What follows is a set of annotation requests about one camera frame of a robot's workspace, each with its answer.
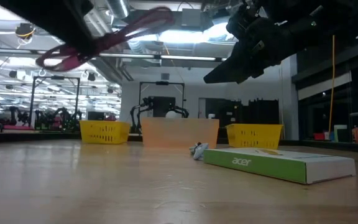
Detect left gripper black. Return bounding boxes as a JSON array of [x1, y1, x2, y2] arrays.
[[0, 0, 96, 55]]

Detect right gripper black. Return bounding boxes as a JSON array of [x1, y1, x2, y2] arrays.
[[203, 2, 295, 85]]

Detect maroon cable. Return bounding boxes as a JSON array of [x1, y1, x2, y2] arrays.
[[35, 6, 176, 72]]

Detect translucent orange plastic bin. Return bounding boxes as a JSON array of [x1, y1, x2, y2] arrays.
[[140, 117, 220, 149]]

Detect ceiling light strip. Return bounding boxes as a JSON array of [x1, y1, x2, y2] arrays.
[[98, 52, 226, 62]]

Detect black partition panels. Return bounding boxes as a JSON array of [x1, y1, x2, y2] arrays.
[[205, 98, 279, 125]]

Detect yellow plastic basket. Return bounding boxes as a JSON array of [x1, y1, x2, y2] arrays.
[[79, 120, 132, 145], [225, 123, 284, 150]]

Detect grey ceiling box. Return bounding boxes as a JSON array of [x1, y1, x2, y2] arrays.
[[181, 8, 202, 27]]

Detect background robot workstation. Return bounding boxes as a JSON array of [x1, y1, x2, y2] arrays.
[[130, 81, 190, 134], [29, 76, 82, 131]]

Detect small clear plastic packet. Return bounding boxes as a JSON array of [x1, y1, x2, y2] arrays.
[[188, 142, 210, 161]]

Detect silver ceiling duct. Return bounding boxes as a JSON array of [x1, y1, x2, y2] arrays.
[[106, 0, 130, 19]]

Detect black ceiling cord reel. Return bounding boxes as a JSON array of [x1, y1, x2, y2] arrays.
[[15, 23, 36, 41]]

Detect yellow hanging cord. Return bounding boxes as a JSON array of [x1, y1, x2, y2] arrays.
[[328, 34, 336, 133]]

